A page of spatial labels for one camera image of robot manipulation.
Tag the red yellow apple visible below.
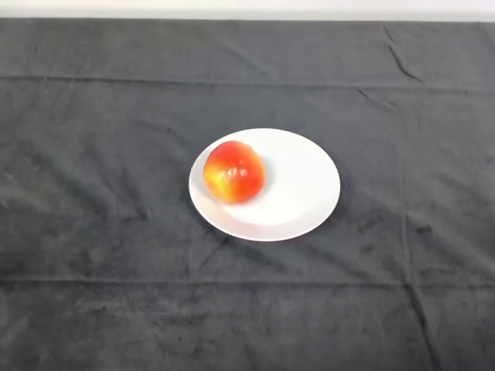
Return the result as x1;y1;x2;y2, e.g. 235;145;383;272
203;141;267;205

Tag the black cloth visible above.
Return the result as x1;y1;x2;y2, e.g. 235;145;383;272
0;17;495;371

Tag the white round plate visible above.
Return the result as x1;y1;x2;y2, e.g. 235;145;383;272
188;128;342;243

